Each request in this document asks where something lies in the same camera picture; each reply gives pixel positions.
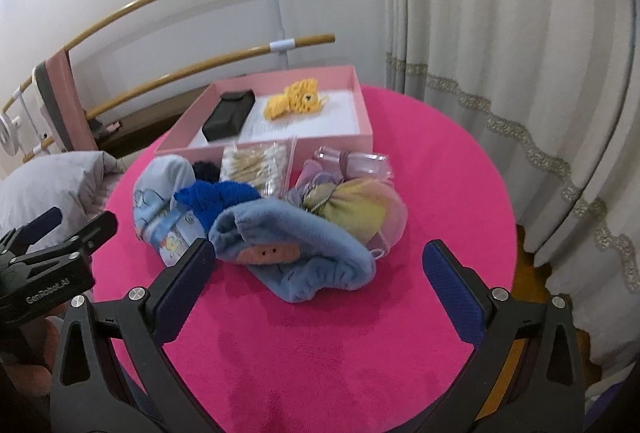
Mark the royal blue scrunchie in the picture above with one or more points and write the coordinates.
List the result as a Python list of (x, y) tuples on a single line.
[(215, 201)]

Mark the yellow knitted toy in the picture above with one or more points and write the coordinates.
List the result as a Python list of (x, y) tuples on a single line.
[(295, 101)]

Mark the navy scrunchie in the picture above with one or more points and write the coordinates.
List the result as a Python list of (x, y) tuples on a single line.
[(205, 171)]

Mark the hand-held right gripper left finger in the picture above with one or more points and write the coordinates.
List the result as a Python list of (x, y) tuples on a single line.
[(184, 294)]

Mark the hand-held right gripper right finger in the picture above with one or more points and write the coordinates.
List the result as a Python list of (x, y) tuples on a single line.
[(450, 284)]

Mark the person's left hand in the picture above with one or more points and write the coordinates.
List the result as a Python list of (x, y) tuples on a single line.
[(30, 353)]

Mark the clear plastic bag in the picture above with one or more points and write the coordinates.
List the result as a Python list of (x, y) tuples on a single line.
[(354, 161)]

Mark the small white fan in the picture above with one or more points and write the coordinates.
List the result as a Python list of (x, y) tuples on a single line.
[(7, 134)]

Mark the light blue printed hat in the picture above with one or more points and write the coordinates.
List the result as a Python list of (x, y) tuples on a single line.
[(159, 208)]

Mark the bag of cotton swabs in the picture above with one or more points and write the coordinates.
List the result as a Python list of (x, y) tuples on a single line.
[(256, 165)]

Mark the black zip case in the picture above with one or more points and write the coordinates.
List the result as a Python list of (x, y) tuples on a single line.
[(227, 114)]

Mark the pink cardboard box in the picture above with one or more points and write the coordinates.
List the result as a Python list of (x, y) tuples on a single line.
[(363, 113)]

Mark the low cabinet brown top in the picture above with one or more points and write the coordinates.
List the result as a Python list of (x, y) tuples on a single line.
[(150, 119)]

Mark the pink yellow organza scrunchie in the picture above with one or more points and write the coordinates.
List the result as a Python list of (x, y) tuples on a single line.
[(356, 214)]

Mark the light blue fleece hat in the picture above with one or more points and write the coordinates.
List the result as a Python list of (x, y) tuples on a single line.
[(305, 258)]

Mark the pink round tablecloth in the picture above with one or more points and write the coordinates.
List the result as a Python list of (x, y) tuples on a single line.
[(325, 363)]

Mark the cream curtain with trim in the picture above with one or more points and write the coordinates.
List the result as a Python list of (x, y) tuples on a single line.
[(500, 13)]

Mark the pink grey chair back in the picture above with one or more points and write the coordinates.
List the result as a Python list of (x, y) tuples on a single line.
[(61, 98)]

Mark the short wooden barre rail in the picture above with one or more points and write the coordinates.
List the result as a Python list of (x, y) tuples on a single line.
[(200, 65)]

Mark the white barre post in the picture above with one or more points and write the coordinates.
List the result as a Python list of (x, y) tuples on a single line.
[(279, 13), (22, 100)]

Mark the grey pillow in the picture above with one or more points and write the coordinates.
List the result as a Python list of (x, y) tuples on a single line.
[(50, 190)]

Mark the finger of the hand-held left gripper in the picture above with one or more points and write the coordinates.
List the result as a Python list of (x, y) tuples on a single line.
[(95, 229), (44, 219)]

